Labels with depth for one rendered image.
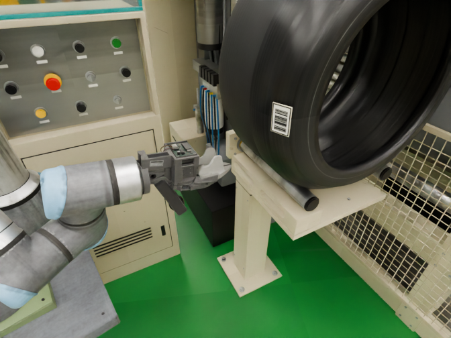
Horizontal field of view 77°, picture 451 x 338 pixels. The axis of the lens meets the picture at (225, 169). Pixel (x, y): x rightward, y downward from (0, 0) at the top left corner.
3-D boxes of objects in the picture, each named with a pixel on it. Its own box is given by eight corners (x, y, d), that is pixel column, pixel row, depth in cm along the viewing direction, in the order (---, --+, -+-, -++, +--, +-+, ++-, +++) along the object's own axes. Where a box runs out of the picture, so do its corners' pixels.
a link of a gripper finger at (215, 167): (239, 155, 63) (201, 161, 59) (236, 176, 66) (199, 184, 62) (233, 148, 65) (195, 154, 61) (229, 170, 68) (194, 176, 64)
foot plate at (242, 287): (217, 258, 167) (217, 256, 165) (256, 241, 176) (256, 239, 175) (239, 298, 147) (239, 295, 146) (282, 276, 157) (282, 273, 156)
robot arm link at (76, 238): (45, 243, 62) (30, 214, 53) (88, 208, 70) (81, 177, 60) (78, 269, 60) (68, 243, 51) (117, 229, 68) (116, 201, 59)
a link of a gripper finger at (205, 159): (233, 148, 65) (195, 154, 61) (229, 170, 68) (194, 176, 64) (226, 141, 67) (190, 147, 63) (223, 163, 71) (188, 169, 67)
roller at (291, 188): (235, 144, 97) (244, 134, 96) (243, 150, 100) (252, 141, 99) (303, 208, 72) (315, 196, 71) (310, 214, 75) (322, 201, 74)
